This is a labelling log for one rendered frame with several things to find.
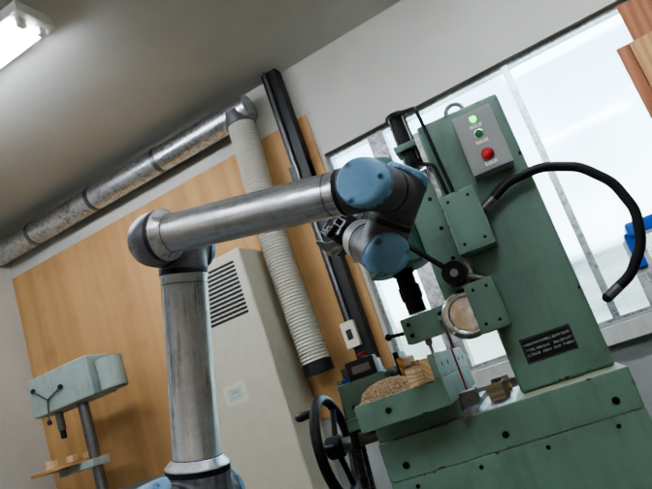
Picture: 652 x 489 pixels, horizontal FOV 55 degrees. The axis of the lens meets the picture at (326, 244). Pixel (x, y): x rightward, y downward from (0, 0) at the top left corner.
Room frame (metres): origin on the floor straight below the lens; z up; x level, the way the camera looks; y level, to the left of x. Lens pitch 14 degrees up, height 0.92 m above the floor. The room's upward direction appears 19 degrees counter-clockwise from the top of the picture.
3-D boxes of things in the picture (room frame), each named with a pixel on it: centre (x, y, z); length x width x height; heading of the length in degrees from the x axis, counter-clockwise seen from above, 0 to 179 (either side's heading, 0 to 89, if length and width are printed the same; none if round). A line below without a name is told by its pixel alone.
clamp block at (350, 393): (1.74, 0.01, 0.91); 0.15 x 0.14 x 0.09; 166
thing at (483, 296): (1.51, -0.31, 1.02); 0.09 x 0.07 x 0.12; 166
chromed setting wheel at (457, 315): (1.55, -0.27, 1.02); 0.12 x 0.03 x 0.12; 76
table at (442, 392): (1.72, -0.07, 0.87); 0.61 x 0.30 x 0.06; 166
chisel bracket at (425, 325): (1.70, -0.19, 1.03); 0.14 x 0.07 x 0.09; 76
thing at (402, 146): (1.67, -0.31, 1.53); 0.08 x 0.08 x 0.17; 76
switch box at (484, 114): (1.49, -0.45, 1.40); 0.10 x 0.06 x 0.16; 76
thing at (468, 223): (1.50, -0.35, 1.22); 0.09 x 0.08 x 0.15; 76
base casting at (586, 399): (1.67, -0.29, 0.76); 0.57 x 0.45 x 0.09; 76
